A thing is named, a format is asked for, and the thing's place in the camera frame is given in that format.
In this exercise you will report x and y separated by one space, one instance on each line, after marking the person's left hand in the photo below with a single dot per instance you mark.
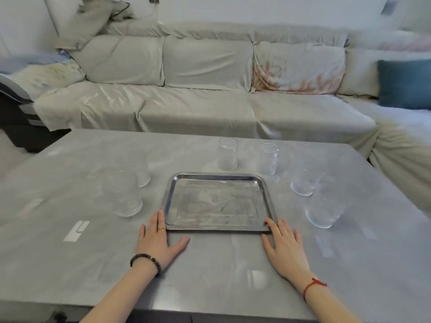
156 243

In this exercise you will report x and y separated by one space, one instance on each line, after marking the person's right hand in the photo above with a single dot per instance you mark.
288 253

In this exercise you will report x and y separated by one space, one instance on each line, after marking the person's left little finger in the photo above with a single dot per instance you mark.
142 232

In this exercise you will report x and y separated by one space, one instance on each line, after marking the person's left thumb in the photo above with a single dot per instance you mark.
180 243

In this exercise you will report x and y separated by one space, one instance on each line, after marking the person's right little finger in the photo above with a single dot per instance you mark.
297 236

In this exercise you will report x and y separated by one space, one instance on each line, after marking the person's right thumb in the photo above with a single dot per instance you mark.
267 243

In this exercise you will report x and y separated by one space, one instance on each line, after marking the person's right forearm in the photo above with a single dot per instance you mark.
326 301

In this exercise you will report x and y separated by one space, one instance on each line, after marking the person's left forearm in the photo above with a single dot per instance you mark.
121 296

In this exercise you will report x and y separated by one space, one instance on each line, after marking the clear ribbed drinking glass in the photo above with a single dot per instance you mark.
143 173
304 184
128 196
268 160
325 210
228 156

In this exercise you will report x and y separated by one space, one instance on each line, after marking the rectangular steel tray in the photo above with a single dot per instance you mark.
217 201

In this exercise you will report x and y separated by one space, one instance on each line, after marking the beige covered corner sofa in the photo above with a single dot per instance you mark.
208 109

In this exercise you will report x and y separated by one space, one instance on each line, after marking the black massage chair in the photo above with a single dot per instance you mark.
20 121

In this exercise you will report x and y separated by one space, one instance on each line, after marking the floral print sofa cushion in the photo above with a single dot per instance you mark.
299 68

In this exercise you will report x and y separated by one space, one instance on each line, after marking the beige sofa back cushion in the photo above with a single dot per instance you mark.
123 60
207 63

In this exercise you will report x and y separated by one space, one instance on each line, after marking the white sofa back cushion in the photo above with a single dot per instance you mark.
358 72

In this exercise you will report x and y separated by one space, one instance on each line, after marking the teal throw pillow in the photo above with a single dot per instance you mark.
404 83

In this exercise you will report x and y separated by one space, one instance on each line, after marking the blue white patterned blanket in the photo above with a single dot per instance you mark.
37 72

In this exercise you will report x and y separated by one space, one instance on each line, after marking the grey beige loose pillow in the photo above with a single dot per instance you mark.
82 25

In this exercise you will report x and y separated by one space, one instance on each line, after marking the grey wall switch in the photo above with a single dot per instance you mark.
389 7

